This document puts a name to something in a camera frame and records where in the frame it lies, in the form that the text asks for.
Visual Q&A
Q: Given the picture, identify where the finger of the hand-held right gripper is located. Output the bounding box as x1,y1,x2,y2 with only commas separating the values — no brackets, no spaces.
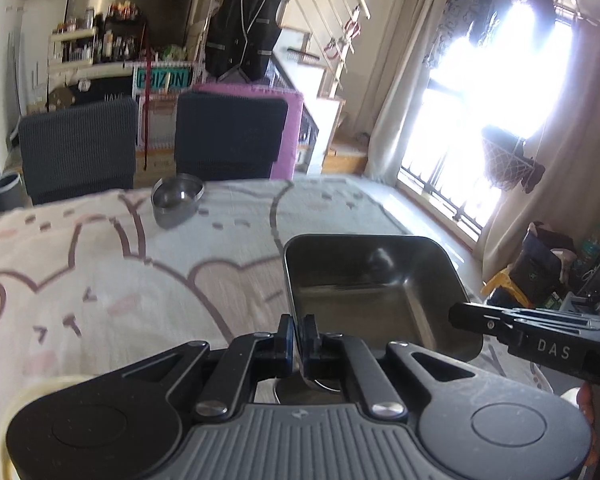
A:
449,301,518,343

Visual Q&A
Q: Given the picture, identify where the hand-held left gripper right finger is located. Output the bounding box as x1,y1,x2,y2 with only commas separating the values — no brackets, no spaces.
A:
300,314,476,418

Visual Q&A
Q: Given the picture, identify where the beige curtain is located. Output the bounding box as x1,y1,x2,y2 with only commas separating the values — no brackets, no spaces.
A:
360,0,453,191

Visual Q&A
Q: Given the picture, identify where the hanging net basket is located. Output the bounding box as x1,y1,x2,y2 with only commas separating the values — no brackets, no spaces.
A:
480,127,547,194

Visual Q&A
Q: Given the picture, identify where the person's right hand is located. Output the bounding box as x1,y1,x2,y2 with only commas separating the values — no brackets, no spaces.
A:
577,382,600,432

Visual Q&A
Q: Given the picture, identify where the teal sign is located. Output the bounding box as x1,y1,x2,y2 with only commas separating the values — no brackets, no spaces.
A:
132,67,191,93

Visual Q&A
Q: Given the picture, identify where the dark grey chair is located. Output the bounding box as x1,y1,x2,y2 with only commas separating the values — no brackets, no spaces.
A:
19,97,139,206
175,91,289,182

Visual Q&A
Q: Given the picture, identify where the black hanging garment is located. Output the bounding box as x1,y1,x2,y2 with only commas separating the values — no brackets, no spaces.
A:
205,0,287,82

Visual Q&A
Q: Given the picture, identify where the printed tablecloth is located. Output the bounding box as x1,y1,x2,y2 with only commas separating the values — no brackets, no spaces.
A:
0,175,556,480

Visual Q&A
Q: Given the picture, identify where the pink cabinet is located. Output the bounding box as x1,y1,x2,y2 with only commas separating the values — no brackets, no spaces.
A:
192,82,307,179

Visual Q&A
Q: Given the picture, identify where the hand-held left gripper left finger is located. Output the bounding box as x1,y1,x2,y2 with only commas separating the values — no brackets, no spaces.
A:
122,314,296,418

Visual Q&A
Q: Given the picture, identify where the square stainless steel tray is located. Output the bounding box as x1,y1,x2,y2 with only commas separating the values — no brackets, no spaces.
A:
282,234,485,363

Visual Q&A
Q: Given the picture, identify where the grey trash bin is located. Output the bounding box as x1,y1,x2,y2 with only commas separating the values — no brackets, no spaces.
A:
0,172,28,212

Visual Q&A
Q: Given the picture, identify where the yellow stool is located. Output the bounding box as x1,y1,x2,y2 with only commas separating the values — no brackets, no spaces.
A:
481,269,522,307

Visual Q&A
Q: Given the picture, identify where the white side cabinet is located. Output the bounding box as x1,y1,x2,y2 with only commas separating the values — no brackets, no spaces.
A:
316,95,347,176

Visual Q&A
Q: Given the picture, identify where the round stainless steel bowl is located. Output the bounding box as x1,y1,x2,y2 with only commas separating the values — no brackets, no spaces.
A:
151,173,204,229

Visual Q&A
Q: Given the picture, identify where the dark backpack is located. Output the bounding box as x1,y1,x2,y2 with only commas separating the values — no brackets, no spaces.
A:
509,224,577,307

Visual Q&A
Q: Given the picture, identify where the red hanging leash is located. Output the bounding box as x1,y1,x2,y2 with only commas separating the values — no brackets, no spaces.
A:
135,45,154,172

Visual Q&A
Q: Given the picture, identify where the shelf with bottles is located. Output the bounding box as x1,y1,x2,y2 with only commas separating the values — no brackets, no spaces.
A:
47,2,147,69

